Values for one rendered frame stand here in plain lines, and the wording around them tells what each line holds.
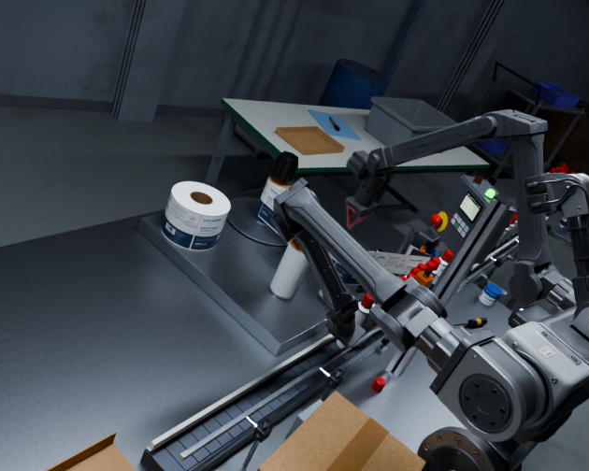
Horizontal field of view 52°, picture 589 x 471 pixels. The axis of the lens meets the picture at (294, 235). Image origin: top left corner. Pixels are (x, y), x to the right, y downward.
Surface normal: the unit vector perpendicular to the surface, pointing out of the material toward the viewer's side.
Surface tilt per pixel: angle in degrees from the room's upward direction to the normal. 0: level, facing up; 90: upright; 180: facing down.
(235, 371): 0
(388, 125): 95
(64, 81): 90
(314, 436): 0
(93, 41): 90
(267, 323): 0
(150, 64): 90
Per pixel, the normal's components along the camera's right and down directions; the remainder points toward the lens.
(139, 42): 0.58, 0.60
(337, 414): 0.36, -0.80
